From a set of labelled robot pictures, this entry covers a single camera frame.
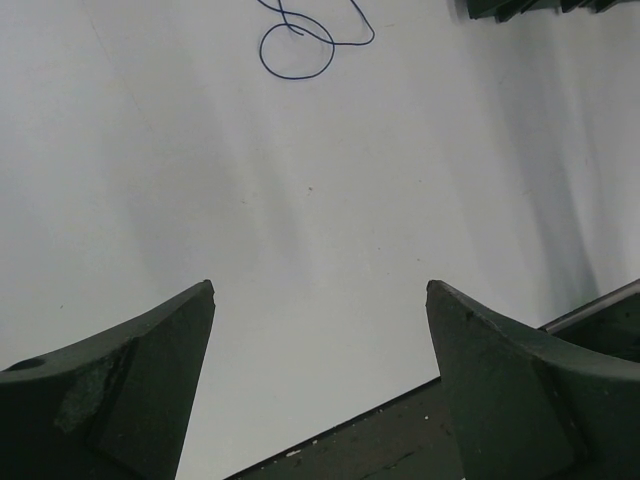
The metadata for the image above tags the aluminium frame rail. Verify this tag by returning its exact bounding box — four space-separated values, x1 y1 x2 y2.
539 279 640 335

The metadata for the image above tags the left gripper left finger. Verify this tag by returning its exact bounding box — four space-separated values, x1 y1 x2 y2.
1 280 215 479

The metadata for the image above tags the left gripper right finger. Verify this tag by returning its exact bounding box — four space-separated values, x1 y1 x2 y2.
426 280 639 479

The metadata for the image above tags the black compartment tray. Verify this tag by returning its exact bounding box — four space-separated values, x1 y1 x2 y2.
459 0 632 23

